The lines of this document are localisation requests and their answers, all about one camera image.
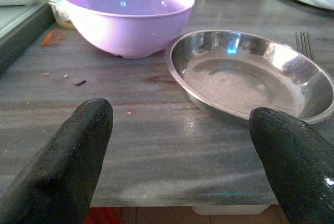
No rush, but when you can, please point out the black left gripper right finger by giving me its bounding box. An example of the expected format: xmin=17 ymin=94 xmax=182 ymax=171
xmin=248 ymin=107 xmax=334 ymax=224

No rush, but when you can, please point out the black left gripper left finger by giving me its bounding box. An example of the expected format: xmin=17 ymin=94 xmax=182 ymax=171
xmin=0 ymin=97 xmax=114 ymax=224

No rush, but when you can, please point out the stainless steel plate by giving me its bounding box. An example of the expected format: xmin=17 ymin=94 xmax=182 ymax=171
xmin=165 ymin=29 xmax=334 ymax=125

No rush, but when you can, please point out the silver metal fork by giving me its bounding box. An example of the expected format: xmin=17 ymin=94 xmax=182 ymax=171
xmin=295 ymin=32 xmax=315 ymax=60

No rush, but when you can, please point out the orange rubber band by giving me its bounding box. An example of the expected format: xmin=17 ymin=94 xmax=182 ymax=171
xmin=41 ymin=30 xmax=66 ymax=47

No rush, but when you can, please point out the grey raised ledge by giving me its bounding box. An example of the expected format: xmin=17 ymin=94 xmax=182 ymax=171
xmin=0 ymin=1 xmax=56 ymax=76

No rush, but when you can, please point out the clear lidded food container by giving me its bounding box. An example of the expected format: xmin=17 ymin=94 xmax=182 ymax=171
xmin=41 ymin=0 xmax=79 ymax=29

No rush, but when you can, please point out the purple plastic bowl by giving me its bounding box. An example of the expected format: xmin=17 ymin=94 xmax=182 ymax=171
xmin=58 ymin=0 xmax=196 ymax=59

